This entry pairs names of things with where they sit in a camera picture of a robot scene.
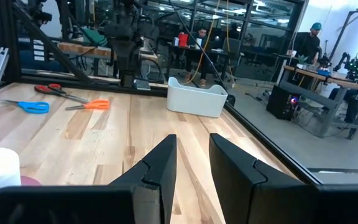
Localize yellow hanging cable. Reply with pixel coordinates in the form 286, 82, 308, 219
183, 0, 222, 85

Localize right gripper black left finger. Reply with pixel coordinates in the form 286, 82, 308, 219
109, 134, 178, 224

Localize red container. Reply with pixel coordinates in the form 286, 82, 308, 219
177, 32, 190, 48

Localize small background plant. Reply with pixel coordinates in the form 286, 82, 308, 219
295, 54, 310, 67

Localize background wooden table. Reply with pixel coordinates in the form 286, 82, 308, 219
283, 64, 358, 140
57, 41, 158, 63

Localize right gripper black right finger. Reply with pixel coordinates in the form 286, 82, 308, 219
208, 133, 320, 224

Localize green bag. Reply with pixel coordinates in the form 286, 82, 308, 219
80, 27, 109, 47

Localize red black handled scissors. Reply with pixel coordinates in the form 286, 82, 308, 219
34, 83, 90, 104

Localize black computer box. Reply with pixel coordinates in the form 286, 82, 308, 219
265, 84, 301, 121

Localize white plastic bin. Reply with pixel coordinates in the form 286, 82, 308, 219
166, 77, 229, 118

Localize blue handled scissors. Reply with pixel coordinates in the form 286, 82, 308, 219
1, 98, 50, 114

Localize person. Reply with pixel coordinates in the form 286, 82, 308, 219
185, 27, 218, 88
292, 21, 323, 65

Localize orange handled scissors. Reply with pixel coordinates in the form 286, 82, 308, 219
65, 99, 111, 111

